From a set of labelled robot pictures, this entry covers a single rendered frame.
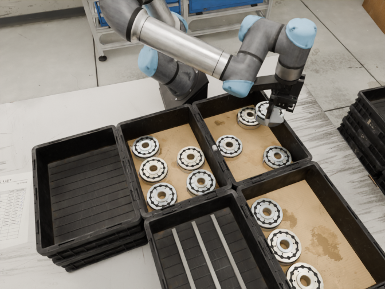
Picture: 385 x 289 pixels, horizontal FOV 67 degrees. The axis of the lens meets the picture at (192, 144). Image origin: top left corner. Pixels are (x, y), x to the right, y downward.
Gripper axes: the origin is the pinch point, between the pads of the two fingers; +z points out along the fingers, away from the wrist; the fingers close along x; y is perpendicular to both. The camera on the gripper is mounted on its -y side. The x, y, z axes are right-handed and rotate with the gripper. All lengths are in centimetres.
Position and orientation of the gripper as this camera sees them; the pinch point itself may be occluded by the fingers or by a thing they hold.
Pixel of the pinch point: (266, 117)
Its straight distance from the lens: 104.7
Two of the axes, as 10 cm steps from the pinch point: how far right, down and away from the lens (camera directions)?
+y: 9.3, 2.8, -2.2
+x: 3.6, -7.5, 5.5
